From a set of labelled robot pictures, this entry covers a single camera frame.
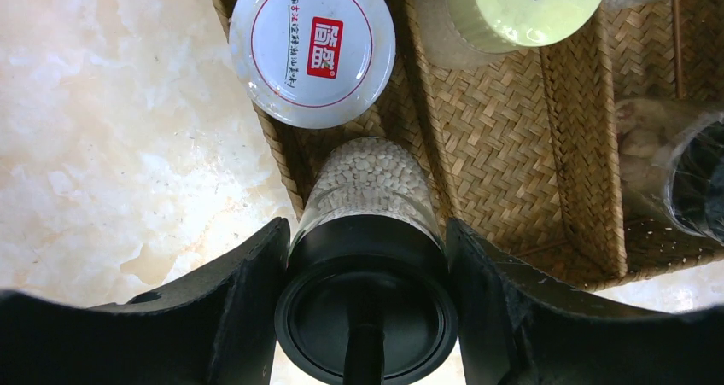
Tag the white lid brown sauce jar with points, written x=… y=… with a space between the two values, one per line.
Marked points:
x=313 y=64

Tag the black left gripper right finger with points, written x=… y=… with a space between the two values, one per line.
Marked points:
x=519 y=325

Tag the yellow cap clear bottle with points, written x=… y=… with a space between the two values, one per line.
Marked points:
x=467 y=34

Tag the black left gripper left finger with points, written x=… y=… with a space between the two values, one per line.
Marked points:
x=213 y=325

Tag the black lid pepper shaker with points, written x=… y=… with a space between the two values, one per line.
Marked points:
x=671 y=162

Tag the woven bamboo divided tray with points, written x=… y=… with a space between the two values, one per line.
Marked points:
x=524 y=150

